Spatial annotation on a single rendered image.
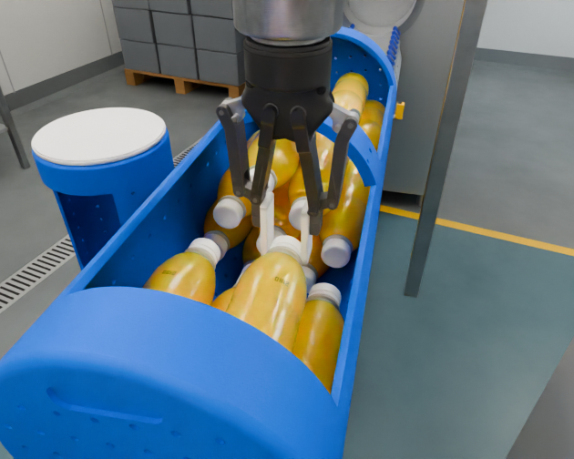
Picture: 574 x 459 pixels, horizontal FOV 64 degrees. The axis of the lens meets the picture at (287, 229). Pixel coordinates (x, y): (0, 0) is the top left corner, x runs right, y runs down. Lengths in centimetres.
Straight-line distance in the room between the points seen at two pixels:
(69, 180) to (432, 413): 137
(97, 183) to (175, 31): 330
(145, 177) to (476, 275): 172
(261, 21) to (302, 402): 27
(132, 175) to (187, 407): 75
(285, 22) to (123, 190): 70
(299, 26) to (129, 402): 29
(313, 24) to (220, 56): 367
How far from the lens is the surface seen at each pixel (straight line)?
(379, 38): 226
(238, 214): 61
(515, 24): 543
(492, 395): 190
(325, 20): 38
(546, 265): 255
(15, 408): 41
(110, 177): 99
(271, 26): 37
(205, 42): 408
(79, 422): 38
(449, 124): 169
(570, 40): 548
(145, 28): 441
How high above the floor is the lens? 146
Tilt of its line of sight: 36 degrees down
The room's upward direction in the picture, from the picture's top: straight up
